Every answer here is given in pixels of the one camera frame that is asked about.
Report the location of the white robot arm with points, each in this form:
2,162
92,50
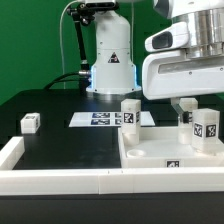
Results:
113,72

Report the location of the white U-shaped obstacle fence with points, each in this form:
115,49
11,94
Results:
100,181

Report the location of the white marker base plate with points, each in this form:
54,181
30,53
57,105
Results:
93,119

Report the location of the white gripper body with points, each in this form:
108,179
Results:
171,74

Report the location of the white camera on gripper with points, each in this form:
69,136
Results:
174,37

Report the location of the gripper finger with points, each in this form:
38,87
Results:
184,116

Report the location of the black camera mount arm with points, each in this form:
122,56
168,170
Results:
83,15

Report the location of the white square tabletop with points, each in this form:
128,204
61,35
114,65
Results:
159,147

